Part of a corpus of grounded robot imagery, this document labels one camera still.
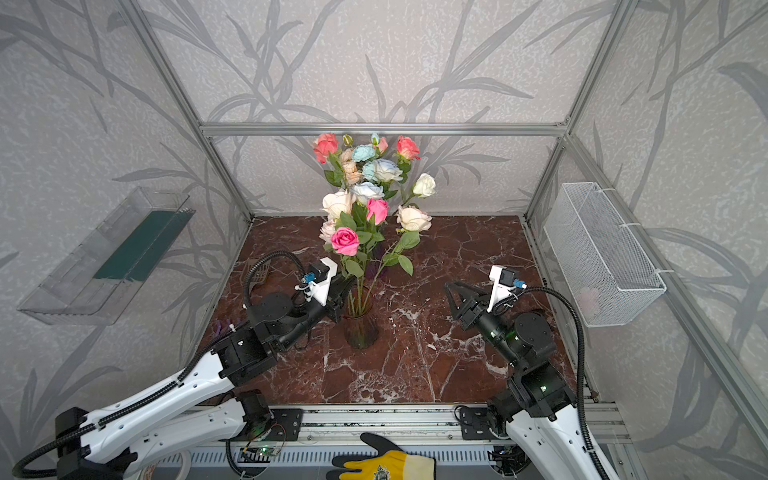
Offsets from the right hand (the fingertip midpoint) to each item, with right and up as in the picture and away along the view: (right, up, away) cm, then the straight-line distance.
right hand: (449, 277), depth 64 cm
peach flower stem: (-25, +27, +17) cm, 41 cm away
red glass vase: (-22, -16, +15) cm, 31 cm away
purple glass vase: (-17, +2, +7) cm, 18 cm away
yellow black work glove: (-13, -42, +2) cm, 44 cm away
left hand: (-21, +2, +1) cm, 21 cm away
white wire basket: (+32, 0, -4) cm, 33 cm away
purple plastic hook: (-67, -18, +27) cm, 75 cm away
